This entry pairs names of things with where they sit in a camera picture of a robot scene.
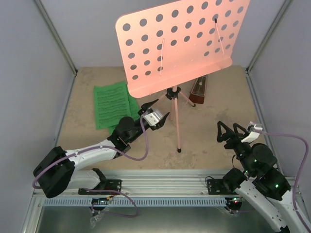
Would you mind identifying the grey slotted cable duct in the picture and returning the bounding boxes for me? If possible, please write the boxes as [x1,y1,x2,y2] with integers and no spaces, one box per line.
[43,197,226,207]

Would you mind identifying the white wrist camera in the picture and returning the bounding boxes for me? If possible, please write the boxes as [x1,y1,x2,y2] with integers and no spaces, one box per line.
[143,108,163,127]
[241,121,263,143]

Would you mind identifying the left aluminium corner post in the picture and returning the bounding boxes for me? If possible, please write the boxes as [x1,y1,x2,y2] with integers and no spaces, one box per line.
[33,0,78,76]

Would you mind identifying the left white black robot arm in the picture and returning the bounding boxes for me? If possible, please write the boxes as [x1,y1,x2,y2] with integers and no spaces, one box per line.
[32,101,168,199]

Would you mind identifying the pink tripod music stand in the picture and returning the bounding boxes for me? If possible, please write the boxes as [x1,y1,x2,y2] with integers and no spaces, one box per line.
[115,0,251,153]

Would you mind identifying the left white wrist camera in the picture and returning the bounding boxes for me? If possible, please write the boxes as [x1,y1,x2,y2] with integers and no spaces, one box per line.
[143,108,163,127]

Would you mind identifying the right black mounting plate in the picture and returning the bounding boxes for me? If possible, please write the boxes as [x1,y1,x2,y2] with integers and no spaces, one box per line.
[206,179,233,195]

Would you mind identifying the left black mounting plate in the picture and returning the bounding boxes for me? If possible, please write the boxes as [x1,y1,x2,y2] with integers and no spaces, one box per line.
[78,180,122,196]

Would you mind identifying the black mounting plate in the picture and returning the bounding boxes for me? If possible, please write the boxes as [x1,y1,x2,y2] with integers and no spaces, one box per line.
[206,179,233,195]
[78,180,122,196]

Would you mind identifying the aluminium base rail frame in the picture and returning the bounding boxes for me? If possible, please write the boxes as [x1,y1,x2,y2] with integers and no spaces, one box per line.
[20,169,302,233]

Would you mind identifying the clear plastic bag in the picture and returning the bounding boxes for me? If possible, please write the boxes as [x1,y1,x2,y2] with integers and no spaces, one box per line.
[89,211,104,229]

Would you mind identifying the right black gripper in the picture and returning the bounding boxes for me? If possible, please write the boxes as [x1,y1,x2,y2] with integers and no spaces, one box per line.
[217,120,254,175]

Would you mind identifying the aluminium corner post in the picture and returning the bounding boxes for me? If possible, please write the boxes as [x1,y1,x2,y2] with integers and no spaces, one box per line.
[33,0,78,76]
[245,0,293,75]

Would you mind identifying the brown wooden metronome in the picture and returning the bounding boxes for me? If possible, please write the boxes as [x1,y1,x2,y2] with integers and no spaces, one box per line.
[189,75,207,104]

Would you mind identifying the clear plastic metronome cover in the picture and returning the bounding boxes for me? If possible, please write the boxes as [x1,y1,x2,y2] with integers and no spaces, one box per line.
[194,75,207,96]

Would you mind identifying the green sheet music page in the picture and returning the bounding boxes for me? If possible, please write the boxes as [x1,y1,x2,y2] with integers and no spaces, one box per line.
[127,93,140,120]
[93,82,130,130]

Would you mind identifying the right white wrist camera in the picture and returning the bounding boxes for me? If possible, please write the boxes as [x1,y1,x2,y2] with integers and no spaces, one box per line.
[241,121,263,143]

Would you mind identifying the right aluminium corner post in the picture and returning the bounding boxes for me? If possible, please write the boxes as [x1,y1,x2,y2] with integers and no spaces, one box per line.
[245,0,293,75]

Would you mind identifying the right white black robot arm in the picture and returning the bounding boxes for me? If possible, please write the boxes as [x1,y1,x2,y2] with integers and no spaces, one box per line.
[217,121,311,233]

